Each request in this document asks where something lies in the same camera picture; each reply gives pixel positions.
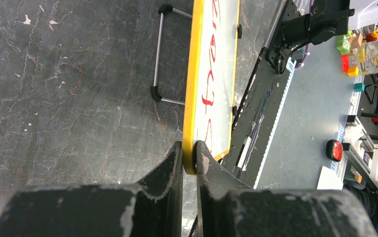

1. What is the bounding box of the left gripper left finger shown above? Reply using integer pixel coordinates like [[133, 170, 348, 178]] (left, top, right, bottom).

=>
[[0, 142, 183, 237]]

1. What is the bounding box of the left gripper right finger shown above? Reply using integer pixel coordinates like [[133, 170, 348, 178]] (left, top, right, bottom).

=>
[[193, 141, 377, 237]]

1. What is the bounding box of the whiteboard with yellow edge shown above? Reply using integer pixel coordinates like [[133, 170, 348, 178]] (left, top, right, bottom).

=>
[[182, 0, 240, 175]]

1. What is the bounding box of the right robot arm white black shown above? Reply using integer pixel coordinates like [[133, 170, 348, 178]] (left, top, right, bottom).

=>
[[282, 0, 378, 47]]

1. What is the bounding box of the black whiteboard clip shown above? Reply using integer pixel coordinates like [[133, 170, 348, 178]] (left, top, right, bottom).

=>
[[237, 24, 242, 39], [232, 106, 238, 116]]

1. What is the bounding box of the red emergency stop button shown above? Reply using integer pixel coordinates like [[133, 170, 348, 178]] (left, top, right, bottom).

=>
[[325, 139, 343, 162]]

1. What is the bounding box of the teal toy cube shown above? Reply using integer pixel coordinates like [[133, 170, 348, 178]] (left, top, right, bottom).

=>
[[354, 82, 365, 92]]

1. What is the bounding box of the yellow toy cube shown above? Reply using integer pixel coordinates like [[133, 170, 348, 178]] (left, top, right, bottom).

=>
[[347, 67, 359, 77]]

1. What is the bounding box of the red toy block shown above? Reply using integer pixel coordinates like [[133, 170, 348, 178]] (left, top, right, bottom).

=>
[[341, 53, 357, 73]]

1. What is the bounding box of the green toy block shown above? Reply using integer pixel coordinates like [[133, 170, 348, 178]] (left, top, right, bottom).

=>
[[336, 31, 352, 55]]

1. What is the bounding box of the clear cleaner spray bottle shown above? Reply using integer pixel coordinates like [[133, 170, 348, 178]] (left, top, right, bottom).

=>
[[354, 40, 378, 75]]

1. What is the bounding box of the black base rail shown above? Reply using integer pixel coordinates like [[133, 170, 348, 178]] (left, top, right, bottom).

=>
[[222, 0, 301, 188]]

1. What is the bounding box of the white cable duct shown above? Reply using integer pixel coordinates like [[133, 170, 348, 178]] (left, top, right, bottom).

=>
[[250, 57, 296, 189]]

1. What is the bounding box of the whiteboard wire stand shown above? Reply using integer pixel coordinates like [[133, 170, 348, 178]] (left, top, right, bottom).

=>
[[151, 3, 192, 105]]

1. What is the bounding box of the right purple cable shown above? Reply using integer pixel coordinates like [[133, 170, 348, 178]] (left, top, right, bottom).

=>
[[302, 0, 314, 64]]

